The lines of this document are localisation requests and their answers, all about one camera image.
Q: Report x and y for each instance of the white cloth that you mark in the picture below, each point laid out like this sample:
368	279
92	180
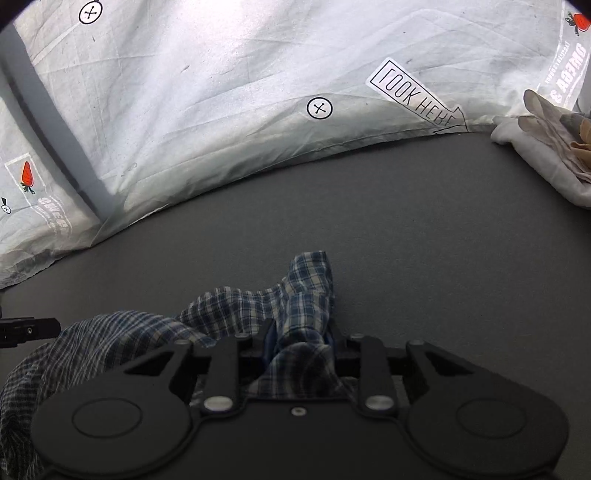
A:
545	161

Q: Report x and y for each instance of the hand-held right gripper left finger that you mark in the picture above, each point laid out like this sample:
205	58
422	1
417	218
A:
268	348

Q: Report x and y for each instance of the beige cloth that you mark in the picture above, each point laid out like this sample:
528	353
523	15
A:
549	124

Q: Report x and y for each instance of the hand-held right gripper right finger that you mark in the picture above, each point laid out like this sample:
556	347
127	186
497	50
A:
339	353

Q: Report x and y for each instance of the blue plaid shirt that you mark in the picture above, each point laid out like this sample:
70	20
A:
300	300

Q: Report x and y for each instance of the white printed curtain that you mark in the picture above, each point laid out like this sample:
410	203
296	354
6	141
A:
207	92

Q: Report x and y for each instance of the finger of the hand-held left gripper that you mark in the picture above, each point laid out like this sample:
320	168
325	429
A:
32	330

